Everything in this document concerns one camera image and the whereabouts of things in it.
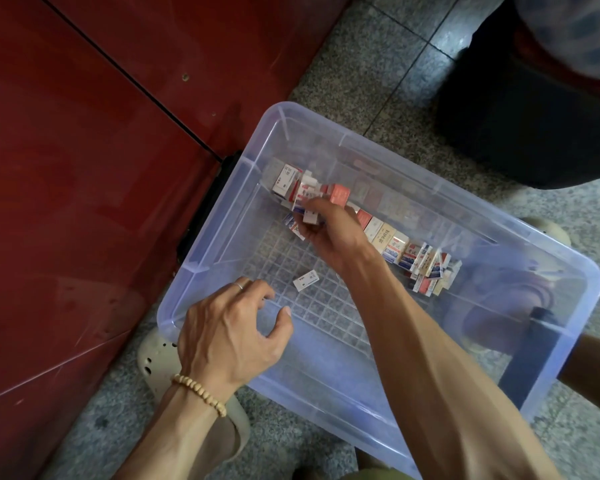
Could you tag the black stool red cushion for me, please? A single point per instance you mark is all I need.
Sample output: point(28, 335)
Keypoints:
point(530, 115)

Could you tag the person's right forearm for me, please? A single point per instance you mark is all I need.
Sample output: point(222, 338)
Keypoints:
point(440, 385)

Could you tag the person's left cream clog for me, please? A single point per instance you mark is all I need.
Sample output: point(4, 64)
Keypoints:
point(155, 365)

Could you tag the small white eraser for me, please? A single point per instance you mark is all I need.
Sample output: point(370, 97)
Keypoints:
point(306, 281)

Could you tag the person's right leg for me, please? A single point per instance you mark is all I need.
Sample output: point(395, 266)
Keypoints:
point(595, 375)

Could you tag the person's right hand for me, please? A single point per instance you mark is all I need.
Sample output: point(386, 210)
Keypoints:
point(345, 240)

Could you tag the row of erasers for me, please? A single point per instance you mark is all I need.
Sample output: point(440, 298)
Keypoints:
point(400, 250)

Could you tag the red display counter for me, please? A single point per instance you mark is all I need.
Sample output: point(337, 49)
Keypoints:
point(80, 175)

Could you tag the person's left hand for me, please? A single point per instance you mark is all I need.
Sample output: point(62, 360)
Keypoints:
point(230, 340)

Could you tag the clear plastic storage bin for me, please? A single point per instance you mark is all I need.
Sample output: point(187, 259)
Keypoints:
point(520, 285)

